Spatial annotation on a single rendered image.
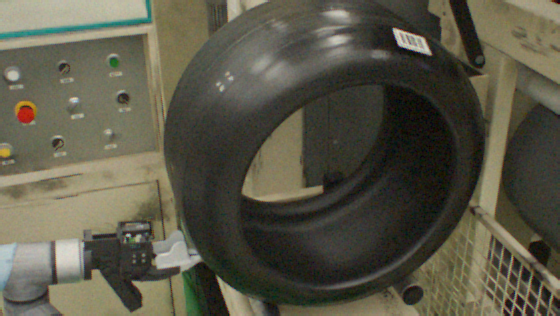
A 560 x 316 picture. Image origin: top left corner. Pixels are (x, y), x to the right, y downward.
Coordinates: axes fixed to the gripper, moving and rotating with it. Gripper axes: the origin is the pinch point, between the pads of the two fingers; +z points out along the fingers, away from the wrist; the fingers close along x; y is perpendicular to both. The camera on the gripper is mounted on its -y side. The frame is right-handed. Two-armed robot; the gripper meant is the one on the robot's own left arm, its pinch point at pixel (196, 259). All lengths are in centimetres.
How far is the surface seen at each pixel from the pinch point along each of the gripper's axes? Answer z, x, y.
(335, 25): 18.0, -6.6, 45.8
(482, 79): 66, 20, 27
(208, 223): -0.8, -10.7, 14.6
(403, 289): 38.4, -9.4, -4.9
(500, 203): 103, 45, -24
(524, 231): 115, 45, -35
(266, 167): 20.6, 26.4, 3.7
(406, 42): 28, -11, 44
